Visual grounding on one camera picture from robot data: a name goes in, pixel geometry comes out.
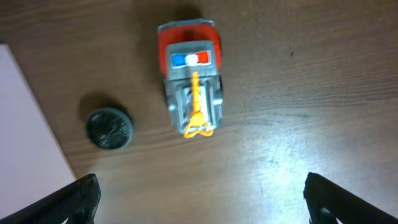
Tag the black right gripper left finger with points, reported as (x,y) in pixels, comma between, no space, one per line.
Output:
(75,203)

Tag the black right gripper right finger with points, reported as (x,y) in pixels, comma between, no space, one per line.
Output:
(327,202)

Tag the black round cap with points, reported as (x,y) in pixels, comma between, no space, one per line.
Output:
(109,128)

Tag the red grey toy truck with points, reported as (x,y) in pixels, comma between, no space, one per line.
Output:
(190,60)

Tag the pink cardboard box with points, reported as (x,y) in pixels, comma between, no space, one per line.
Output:
(32,162)

